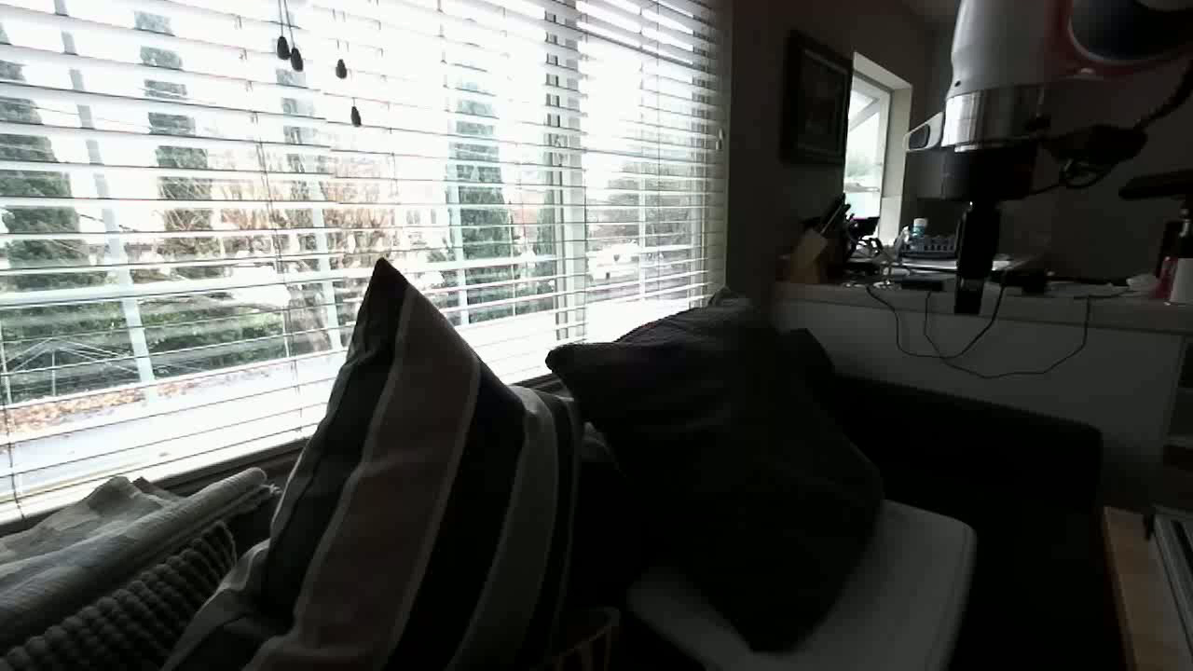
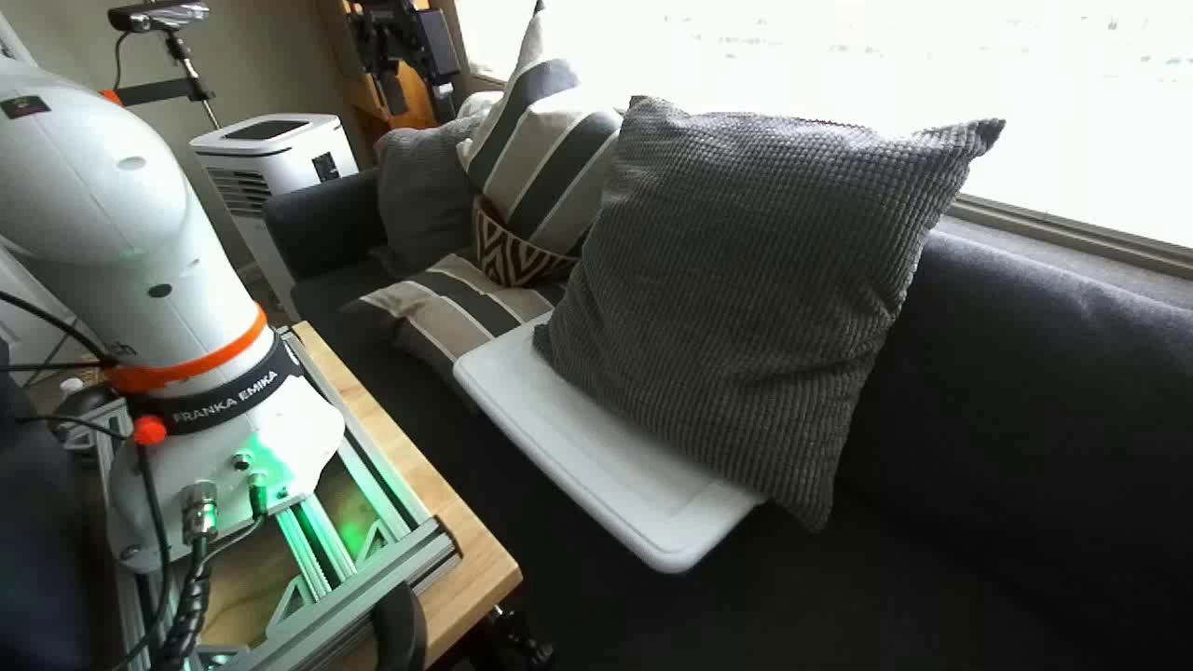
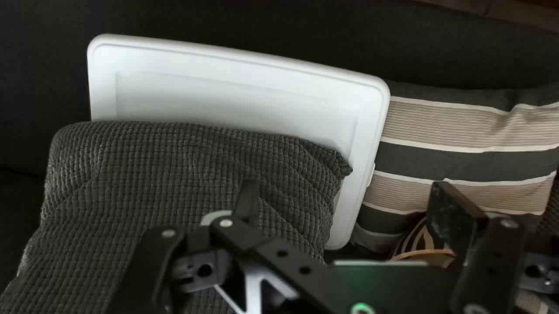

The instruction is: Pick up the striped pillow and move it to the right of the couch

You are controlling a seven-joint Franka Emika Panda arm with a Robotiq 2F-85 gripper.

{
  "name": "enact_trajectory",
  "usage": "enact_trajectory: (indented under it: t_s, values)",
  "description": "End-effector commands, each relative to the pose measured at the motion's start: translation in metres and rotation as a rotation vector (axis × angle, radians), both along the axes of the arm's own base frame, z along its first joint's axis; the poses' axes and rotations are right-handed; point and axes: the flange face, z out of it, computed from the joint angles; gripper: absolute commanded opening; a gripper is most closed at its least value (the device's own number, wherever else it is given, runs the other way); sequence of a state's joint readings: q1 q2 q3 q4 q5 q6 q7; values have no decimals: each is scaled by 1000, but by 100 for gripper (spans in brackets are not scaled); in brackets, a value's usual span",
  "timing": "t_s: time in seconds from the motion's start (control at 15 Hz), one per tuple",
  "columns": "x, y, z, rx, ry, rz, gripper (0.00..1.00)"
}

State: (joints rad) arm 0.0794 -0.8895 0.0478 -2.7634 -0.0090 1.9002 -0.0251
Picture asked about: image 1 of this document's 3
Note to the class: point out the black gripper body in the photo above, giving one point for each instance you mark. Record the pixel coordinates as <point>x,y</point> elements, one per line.
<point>977,230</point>

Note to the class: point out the large striped pillow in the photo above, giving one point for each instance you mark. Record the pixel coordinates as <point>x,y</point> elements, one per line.
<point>413,497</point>

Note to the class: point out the dark gray couch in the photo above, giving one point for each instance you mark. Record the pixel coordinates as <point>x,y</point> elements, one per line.
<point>1008,497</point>

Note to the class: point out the dark gray textured pillow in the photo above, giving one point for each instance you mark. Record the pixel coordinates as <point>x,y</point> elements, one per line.
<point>731,473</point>

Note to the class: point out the small gray pillow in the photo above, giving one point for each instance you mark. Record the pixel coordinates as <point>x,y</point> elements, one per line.
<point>113,618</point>

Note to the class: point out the small bright window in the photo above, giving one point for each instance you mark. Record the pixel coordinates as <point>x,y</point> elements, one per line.
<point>868,152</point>

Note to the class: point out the wooden knife block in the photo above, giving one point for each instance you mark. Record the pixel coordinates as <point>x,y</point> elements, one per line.
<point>809,250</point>

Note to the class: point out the white counter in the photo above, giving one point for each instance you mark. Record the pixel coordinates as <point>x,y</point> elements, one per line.
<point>1121,374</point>

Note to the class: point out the dark framed picture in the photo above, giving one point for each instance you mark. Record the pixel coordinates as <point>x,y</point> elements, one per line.
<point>815,97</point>

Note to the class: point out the white plastic tray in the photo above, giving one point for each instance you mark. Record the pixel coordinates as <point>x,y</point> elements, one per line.
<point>895,599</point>

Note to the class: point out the wooden table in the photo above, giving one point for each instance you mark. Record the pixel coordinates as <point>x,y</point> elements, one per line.
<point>1140,599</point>

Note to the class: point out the white window blinds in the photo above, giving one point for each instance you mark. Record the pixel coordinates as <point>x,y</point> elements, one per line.
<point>247,248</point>

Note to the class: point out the gray folded blanket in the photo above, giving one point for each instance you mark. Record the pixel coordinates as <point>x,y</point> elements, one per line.
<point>113,533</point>

